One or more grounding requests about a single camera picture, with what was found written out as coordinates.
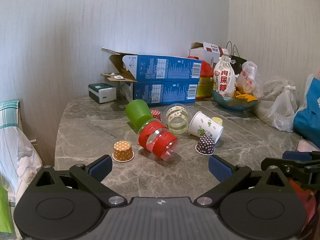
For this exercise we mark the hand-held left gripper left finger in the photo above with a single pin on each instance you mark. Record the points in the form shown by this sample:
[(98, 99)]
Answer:
[(101, 168)]

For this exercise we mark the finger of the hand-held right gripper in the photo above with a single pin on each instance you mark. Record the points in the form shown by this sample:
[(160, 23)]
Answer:
[(300, 166), (297, 155)]

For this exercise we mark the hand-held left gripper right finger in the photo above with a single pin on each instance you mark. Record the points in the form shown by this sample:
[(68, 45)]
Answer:
[(220, 169)]

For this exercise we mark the orange dotted paper cup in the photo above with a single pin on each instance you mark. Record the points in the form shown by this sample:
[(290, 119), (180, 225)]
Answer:
[(123, 151)]

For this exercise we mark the purple dotted paper cup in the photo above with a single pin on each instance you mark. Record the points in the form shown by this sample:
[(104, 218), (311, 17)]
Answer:
[(205, 145)]

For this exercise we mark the white floral paper cup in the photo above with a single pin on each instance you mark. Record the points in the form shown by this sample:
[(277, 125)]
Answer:
[(205, 127)]

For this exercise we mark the small yellow paper cup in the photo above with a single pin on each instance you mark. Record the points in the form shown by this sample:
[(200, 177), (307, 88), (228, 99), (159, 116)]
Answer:
[(217, 120)]

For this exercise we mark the clear cup with red bands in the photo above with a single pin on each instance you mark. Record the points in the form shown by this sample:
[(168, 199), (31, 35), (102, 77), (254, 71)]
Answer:
[(157, 140)]

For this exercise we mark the clear cup with yellow bands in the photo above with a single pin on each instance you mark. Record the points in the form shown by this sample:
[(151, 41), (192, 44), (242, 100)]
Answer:
[(177, 120)]

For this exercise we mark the green plastic cup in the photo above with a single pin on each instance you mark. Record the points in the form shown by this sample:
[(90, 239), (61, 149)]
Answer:
[(138, 113)]

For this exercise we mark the red dotted paper cup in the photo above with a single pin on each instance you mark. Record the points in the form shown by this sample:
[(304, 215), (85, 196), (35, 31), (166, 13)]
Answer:
[(157, 115)]

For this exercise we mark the red object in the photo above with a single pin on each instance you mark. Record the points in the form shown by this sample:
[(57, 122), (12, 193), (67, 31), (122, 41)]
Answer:
[(303, 200)]

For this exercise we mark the blue shopping bag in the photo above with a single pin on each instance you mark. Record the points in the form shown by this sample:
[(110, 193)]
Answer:
[(310, 112)]

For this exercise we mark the translucent knotted plastic bag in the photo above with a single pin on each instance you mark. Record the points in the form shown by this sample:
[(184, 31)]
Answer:
[(277, 105)]

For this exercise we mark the teal ceramic bowl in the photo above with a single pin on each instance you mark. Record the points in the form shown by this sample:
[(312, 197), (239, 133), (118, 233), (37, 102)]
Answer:
[(232, 103)]

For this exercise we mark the green and white tissue box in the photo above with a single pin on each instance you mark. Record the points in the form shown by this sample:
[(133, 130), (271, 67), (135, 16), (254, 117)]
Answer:
[(102, 92)]

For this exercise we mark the orange snack packet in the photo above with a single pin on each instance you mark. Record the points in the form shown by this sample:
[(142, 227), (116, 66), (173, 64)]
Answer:
[(246, 97)]

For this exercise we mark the red and yellow box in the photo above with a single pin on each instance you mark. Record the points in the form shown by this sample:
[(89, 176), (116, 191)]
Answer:
[(205, 85)]

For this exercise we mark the striped cloth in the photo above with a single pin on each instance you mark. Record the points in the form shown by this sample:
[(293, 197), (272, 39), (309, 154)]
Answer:
[(15, 150)]

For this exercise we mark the clear plastic snack bag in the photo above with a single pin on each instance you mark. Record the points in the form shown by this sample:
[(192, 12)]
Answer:
[(250, 80)]

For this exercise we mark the green plastic sheet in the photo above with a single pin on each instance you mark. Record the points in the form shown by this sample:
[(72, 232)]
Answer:
[(5, 212)]

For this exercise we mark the black paper bag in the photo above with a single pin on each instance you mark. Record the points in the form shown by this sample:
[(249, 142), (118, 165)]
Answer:
[(237, 63)]

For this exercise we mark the open blue cardboard box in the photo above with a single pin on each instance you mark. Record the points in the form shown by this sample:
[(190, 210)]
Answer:
[(162, 67)]

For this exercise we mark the white cardboard carton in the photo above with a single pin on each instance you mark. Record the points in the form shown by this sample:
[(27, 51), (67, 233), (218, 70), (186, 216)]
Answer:
[(206, 52)]

